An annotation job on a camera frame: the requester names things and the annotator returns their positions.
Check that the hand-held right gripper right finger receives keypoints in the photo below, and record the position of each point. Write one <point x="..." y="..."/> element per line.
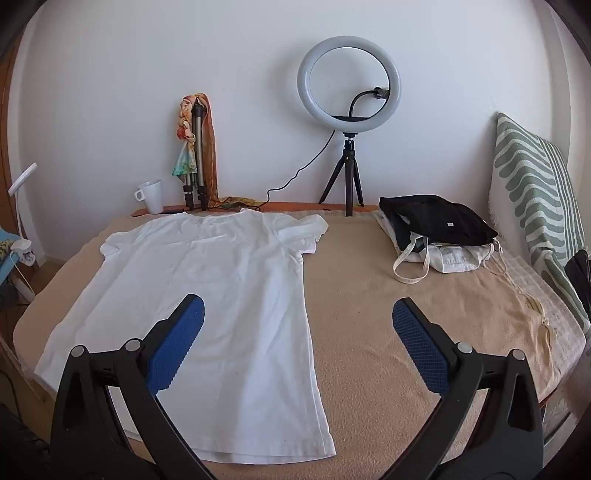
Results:
<point x="420" y="344"/>

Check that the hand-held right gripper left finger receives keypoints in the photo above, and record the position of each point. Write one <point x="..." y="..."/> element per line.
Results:
<point x="178" y="344"/>

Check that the white t-shirt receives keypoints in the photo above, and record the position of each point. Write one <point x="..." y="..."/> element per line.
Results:
<point x="221" y="281"/>

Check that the black and white clothes pile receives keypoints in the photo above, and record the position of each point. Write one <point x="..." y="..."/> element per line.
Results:
<point x="455" y="258"/>

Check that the beige blanket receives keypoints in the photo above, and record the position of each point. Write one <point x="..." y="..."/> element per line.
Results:
<point x="369" y="286"/>

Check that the black folded garment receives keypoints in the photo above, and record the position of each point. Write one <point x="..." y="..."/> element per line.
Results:
<point x="438" y="219"/>

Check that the white mug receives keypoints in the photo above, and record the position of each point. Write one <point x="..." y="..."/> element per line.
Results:
<point x="151" y="197"/>

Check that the dark cloth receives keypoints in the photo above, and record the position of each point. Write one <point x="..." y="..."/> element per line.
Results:
<point x="581" y="277"/>

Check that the small black tripod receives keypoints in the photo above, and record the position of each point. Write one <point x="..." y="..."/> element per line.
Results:
<point x="349" y="180"/>

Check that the white clip lamp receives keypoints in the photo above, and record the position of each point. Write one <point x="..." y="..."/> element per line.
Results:
<point x="22" y="247"/>

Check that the green striped pillow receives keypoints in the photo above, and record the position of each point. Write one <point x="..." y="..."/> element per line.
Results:
<point x="531" y="194"/>

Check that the colourful knotted scarf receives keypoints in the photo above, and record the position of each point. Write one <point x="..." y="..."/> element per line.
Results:
<point x="183" y="157"/>

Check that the grey folded tripod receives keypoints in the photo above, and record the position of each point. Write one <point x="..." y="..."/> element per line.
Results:
<point x="199" y="152"/>

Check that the orange scarf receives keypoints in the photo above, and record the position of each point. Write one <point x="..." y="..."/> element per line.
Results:
<point x="211" y="152"/>

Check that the black gooseneck phone holder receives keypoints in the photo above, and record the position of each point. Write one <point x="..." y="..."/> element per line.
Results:
<point x="355" y="104"/>

